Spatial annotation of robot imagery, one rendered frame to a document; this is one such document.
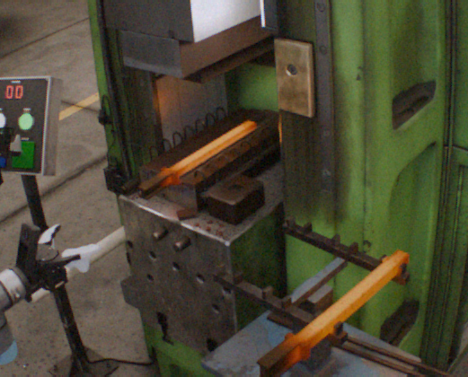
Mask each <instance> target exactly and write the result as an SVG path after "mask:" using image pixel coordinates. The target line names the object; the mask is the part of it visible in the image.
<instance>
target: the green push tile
mask: <svg viewBox="0 0 468 377"><path fill-rule="evenodd" d="M35 148H36V142H21V149H22V150H23V152H22V156H21V157H17V156H13V158H12V168H19V169H32V170H34V154H35Z"/></svg>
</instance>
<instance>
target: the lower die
mask: <svg viewBox="0 0 468 377"><path fill-rule="evenodd" d="M264 112H267V113H269V114H273V115H274V116H272V117H270V118H268V119H267V120H265V121H263V122H262V123H260V124H259V125H258V126H257V127H254V128H253V129H251V130H250V131H247V132H245V133H244V134H242V135H241V136H238V137H237V138H235V140H233V141H231V142H230V143H228V144H227V145H225V146H224V147H223V148H221V149H220V150H217V151H215V152H214V153H212V154H211V155H209V156H208V157H206V158H205V159H203V160H202V161H200V162H198V163H196V164H195V165H193V166H191V167H190V168H188V169H187V170H185V171H183V172H181V174H180V175H178V180H179V184H178V185H176V186H174V185H171V186H170V187H168V188H166V189H164V190H163V191H161V192H160V193H158V194H156V195H157V196H159V197H163V198H165V199H168V200H171V201H172V202H175V203H177V205H180V206H184V207H186V208H195V210H196V212H199V211H200V210H202V209H203V208H205V207H206V206H208V204H204V205H202V204H201V202H199V197H200V194H201V193H203V191H204V187H205V186H204V179H203V177H202V175H201V173H199V172H197V177H194V172H195V171H196V170H201V171H203V172H204V173H205V176H206V179H207V187H208V188H210V187H212V186H213V185H215V184H216V170H215V168H214V167H213V166H212V165H208V168H206V165H207V163H208V162H212V163H213V164H215V165H216V167H217V169H218V179H219V180H223V179H224V178H226V177H227V176H228V162H227V160H226V159H225V158H223V157H222V158H221V161H218V160H217V157H218V156H220V155H225V156H226V157H227V158H228V159H229V161H230V165H231V172H233V171H236V170H237V169H239V154H238V153H237V152H236V151H235V150H233V151H232V153H229V151H230V149H231V148H236V149H238V150H239V151H240V153H241V156H242V164H243V165H245V164H246V163H247V162H249V161H250V160H251V148H250V147H249V144H246V143H243V147H241V146H240V143H241V142H242V141H243V140H246V141H249V142H250V143H251V144H252V149H253V157H254V158H255V157H257V156H258V155H260V151H261V142H260V138H259V137H258V136H255V137H254V139H252V135H253V134H259V135H260V136H261V137H262V139H263V148H264V151H266V150H268V149H269V148H270V145H271V133H270V132H269V131H268V129H265V130H264V133H261V130H262V129H263V128H264V127H269V128H270V129H271V130H272V132H273V138H274V144H276V143H278V142H279V139H280V137H279V123H278V115H279V112H276V111H273V110H264V111H262V110H256V109H250V110H244V109H238V110H236V111H235V112H233V113H231V114H229V115H228V116H227V117H224V118H222V119H220V120H218V121H217V122H216V123H213V124H212V125H210V126H208V127H206V129H205V130H203V129H202V130H201V131H199V132H198V133H197V134H195V135H193V136H191V137H189V138H187V140H186V141H183V143H182V144H178V145H176V146H174V147H173V148H172V149H170V150H168V151H166V152H165V153H162V154H161V155H160V156H159V157H158V156H157V157H155V158H154V159H153V160H151V161H150V162H147V163H146V164H144V165H142V166H140V168H139V175H140V180H141V184H143V183H145V182H146V181H148V180H150V179H152V178H153V177H154V176H156V175H158V174H159V173H161V168H163V167H167V168H171V167H172V166H173V165H175V164H176V163H178V162H180V161H182V160H183V159H185V158H187V157H189V156H191V155H193V154H194V153H195V152H197V151H199V150H200V149H202V148H204V147H205V146H207V145H209V143H211V142H212V141H214V140H216V139H217V138H219V137H221V136H223V135H225V134H226V133H228V132H229V131H231V130H233V129H234V128H236V127H238V126H240V125H241V124H242V123H244V122H245V121H247V120H248V121H252V120H253V119H255V118H257V117H258V116H259V115H261V114H263V113H264ZM279 155H281V153H279V154H278V155H277V156H275V157H274V158H272V159H271V160H269V161H268V162H266V163H265V164H263V165H262V166H261V167H260V168H262V167H263V166H265V165H266V164H267V163H269V162H271V161H272V160H274V159H275V158H277V157H278V156H279ZM260 168H258V169H257V170H259V169H260ZM257 170H255V171H253V172H252V173H251V174H249V176H248V177H251V175H252V174H253V173H254V172H256V171H257ZM163 194H165V197H164V196H163Z"/></svg>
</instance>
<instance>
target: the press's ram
mask: <svg viewBox="0 0 468 377"><path fill-rule="evenodd" d="M103 2H104V6H103V7H104V12H105V16H106V18H105V21H106V25H107V28H113V29H118V30H122V31H123V30H125V29H127V31H133V32H141V33H144V34H149V35H153V36H154V35H157V36H162V37H165V38H169V39H170V38H172V37H174V38H175V39H181V40H186V41H189V42H194V43H195V42H198V41H200V40H202V39H204V38H207V37H209V36H211V35H213V34H215V33H217V32H220V31H222V30H224V29H228V28H231V27H233V26H235V25H236V24H238V23H240V22H244V21H246V20H248V19H251V18H254V17H256V16H258V15H260V14H262V4H261V2H260V0H103Z"/></svg>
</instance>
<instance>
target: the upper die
mask: <svg viewBox="0 0 468 377"><path fill-rule="evenodd" d="M263 25H264V23H263V18H262V14H260V15H258V16H256V17H254V18H251V19H248V20H246V21H244V22H240V23H238V24H236V25H235V26H233V27H231V28H228V29H224V30H222V31H220V32H217V33H215V34H213V35H211V36H209V37H207V38H204V39H202V40H200V41H198V42H195V43H194V42H189V41H186V40H181V39H175V38H174V37H172V38H170V39H169V38H165V37H162V36H157V35H154V36H153V35H149V34H144V33H141V32H133V31H127V29H125V30H123V31H120V33H119V35H120V41H121V46H122V50H121V51H122V56H123V61H124V66H133V67H135V68H139V69H143V70H146V71H149V70H150V71H154V72H157V73H159V74H163V75H169V76H173V77H177V78H179V77H180V78H183V77H185V76H187V75H190V74H192V73H194V72H196V71H198V70H200V69H202V68H204V67H206V66H209V65H211V64H213V63H215V62H218V61H220V60H222V59H224V58H226V57H229V56H231V55H232V54H234V53H236V52H238V51H240V50H242V49H244V48H247V47H249V46H250V45H251V44H253V43H257V42H259V41H261V40H263V39H266V38H267V37H269V36H271V35H273V34H274V33H270V32H266V31H262V30H261V26H263Z"/></svg>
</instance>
